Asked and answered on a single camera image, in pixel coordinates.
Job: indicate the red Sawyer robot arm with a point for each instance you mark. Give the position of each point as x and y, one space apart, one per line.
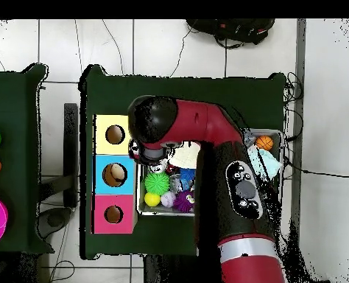
209 123

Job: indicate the shallow mesh bin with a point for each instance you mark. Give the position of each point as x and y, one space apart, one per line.
162 210

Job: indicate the wooden box with three holes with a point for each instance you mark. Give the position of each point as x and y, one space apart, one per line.
127 200

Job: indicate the cream yellow cloth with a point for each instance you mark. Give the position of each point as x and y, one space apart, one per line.
186 157

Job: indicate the crushed silver can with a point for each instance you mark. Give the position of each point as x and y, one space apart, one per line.
158 168

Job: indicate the green spiky ball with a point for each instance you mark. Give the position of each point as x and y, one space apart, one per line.
156 183

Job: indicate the white baseball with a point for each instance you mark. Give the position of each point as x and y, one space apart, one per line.
168 199

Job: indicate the purple spiky toy with eyes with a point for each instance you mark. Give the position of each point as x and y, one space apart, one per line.
182 203

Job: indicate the yellow ball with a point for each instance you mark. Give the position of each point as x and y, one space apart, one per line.
152 199

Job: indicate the dark green tablecloth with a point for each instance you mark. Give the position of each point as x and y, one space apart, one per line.
15 118
109 94

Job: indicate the small orange basketball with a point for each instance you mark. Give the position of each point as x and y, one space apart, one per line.
264 143

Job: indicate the mint green cloth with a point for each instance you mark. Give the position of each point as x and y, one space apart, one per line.
271 165

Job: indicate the black stand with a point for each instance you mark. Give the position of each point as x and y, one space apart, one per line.
70 147

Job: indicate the black backpack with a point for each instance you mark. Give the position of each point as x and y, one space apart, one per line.
236 29

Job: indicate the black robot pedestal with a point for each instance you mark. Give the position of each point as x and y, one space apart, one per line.
168 271

